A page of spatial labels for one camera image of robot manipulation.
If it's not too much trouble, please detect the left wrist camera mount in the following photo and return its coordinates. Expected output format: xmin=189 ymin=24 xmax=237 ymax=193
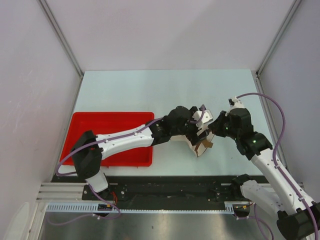
xmin=192 ymin=107 xmax=214 ymax=131

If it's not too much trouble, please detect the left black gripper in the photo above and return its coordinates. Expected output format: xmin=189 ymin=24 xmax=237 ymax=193
xmin=170 ymin=106 xmax=208 ymax=145

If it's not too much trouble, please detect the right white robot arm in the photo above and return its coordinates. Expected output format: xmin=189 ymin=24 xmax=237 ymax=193
xmin=208 ymin=108 xmax=320 ymax=240

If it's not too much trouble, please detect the red plastic tray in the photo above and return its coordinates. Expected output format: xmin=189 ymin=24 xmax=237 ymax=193
xmin=60 ymin=112 xmax=155 ymax=167

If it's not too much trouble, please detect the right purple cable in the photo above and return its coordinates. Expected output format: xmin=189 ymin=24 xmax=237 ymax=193
xmin=236 ymin=92 xmax=320 ymax=238

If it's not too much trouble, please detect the left aluminium corner post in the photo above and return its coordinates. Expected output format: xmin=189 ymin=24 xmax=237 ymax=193
xmin=37 ymin=0 xmax=84 ymax=79

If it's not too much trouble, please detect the aluminium corner post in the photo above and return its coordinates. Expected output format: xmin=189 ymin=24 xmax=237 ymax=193
xmin=37 ymin=0 xmax=84 ymax=79
xmin=255 ymin=0 xmax=304 ymax=78

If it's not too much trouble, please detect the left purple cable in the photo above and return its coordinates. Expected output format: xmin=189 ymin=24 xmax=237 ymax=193
xmin=46 ymin=104 xmax=207 ymax=225

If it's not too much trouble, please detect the purple cable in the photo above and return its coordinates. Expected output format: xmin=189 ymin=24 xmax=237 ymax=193
xmin=236 ymin=92 xmax=320 ymax=238
xmin=46 ymin=104 xmax=207 ymax=225

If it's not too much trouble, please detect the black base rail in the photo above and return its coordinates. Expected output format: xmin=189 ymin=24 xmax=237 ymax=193
xmin=51 ymin=175 xmax=272 ymax=204

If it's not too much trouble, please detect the right aluminium corner post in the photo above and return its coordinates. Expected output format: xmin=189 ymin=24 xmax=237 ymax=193
xmin=255 ymin=0 xmax=304 ymax=78

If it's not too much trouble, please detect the beige mesh laundry bag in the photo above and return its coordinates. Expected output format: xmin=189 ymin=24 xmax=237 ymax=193
xmin=170 ymin=129 xmax=215 ymax=158

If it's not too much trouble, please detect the white slotted cable duct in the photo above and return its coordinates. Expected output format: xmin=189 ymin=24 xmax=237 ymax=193
xmin=46 ymin=202 xmax=234 ymax=215

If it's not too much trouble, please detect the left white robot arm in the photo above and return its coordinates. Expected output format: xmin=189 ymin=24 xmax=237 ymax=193
xmin=71 ymin=105 xmax=213 ymax=200

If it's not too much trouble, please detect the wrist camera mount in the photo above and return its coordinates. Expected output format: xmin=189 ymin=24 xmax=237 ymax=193
xmin=192 ymin=107 xmax=214 ymax=131
xmin=228 ymin=96 xmax=245 ymax=109

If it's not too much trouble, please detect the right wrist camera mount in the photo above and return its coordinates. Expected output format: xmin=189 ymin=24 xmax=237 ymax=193
xmin=228 ymin=96 xmax=245 ymax=109

